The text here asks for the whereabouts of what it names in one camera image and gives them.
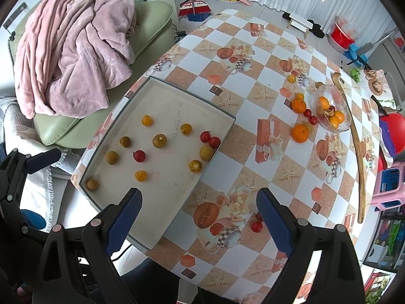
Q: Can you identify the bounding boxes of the white shallow box tray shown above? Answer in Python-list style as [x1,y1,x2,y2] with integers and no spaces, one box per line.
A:
[71,76,236,254]

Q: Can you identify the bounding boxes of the pink plastic stool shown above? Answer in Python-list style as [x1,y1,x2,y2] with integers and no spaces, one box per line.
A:
[370,168,405,211]

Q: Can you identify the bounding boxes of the thin black cable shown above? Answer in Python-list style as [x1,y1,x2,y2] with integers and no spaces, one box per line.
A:
[109,242,135,262]

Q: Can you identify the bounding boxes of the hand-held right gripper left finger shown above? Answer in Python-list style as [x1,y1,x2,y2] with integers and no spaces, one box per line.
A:
[32,187,143,304]

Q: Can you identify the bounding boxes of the pink fleece blanket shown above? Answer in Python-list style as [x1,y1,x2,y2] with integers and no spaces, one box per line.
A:
[14,0,137,119]

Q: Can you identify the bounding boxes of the red plastic bucket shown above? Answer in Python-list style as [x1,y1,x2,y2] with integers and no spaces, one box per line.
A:
[328,22,356,53]

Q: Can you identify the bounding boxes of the clear glass bowl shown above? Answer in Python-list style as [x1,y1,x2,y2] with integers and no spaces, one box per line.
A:
[308,84,353,133]

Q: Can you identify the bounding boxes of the grey mop handle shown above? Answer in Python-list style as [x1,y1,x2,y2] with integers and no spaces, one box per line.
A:
[346,28,400,62]

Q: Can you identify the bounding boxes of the cartoon printed cloth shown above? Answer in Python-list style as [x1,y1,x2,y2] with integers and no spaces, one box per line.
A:
[362,68,393,97]

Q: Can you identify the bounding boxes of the colourful picture book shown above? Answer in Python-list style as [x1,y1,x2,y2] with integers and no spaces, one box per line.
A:
[364,268,396,304]

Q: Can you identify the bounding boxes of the purple cloth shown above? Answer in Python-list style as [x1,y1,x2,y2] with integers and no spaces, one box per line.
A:
[379,123,405,159]

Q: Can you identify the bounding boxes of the long wooden spoon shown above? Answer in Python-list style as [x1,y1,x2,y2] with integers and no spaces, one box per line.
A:
[331,72,367,224]

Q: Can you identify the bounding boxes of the green leather sofa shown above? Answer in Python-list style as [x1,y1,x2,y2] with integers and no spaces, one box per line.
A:
[8,1,175,149]

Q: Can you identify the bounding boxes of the white wooden stool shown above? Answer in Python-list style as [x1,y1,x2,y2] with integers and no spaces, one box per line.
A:
[286,12,312,40]

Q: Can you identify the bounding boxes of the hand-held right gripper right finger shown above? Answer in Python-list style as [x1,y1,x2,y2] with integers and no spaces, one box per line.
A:
[256,187,368,304]

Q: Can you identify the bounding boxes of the blue round object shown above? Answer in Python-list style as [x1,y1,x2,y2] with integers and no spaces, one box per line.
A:
[19,209,47,231]

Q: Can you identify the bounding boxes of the blue plastic object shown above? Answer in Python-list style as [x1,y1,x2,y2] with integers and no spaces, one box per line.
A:
[343,44,369,67]

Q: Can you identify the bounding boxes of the red ball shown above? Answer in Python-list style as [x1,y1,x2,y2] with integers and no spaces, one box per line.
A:
[379,112,405,135]

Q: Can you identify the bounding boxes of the grey white fringed throw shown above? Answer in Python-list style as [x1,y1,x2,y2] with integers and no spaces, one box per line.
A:
[0,97,84,225]

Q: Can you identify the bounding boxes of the printed checkered tablecloth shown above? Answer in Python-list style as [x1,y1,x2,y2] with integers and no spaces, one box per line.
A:
[70,9,391,304]

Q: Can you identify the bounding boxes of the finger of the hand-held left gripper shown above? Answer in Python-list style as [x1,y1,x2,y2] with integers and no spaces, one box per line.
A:
[0,148,62,235]

